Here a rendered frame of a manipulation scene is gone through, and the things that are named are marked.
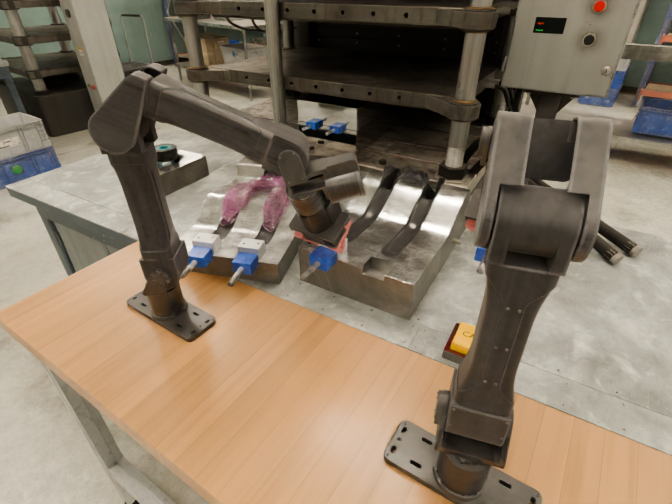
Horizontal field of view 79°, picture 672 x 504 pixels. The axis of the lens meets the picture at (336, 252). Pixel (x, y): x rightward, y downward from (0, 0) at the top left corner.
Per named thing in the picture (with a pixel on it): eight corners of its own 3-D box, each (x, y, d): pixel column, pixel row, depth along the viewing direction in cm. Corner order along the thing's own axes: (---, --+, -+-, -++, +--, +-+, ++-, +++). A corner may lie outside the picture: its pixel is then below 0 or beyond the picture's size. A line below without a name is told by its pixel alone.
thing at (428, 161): (463, 203, 139) (467, 183, 135) (190, 140, 193) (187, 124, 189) (511, 135, 199) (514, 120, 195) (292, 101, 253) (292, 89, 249)
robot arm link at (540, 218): (446, 402, 55) (499, 172, 39) (498, 415, 54) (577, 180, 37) (442, 441, 50) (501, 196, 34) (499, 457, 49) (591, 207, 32)
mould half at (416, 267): (409, 320, 81) (416, 265, 73) (300, 280, 91) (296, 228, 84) (474, 215, 117) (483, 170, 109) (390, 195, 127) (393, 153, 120)
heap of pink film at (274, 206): (280, 233, 97) (278, 203, 93) (212, 225, 100) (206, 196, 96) (310, 187, 118) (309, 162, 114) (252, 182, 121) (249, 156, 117)
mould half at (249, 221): (279, 284, 90) (275, 242, 84) (173, 269, 95) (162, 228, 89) (332, 189, 131) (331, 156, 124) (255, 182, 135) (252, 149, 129)
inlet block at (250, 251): (243, 296, 82) (240, 275, 79) (220, 293, 83) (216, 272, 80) (267, 260, 93) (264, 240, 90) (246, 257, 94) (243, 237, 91)
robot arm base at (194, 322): (144, 257, 85) (113, 274, 80) (211, 290, 76) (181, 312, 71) (154, 287, 90) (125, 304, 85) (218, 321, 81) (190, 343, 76)
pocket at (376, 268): (384, 290, 80) (385, 275, 78) (360, 282, 82) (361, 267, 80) (393, 278, 83) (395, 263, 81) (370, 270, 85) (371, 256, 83)
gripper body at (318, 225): (306, 205, 81) (294, 181, 74) (351, 219, 77) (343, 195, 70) (290, 231, 78) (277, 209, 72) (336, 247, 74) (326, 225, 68)
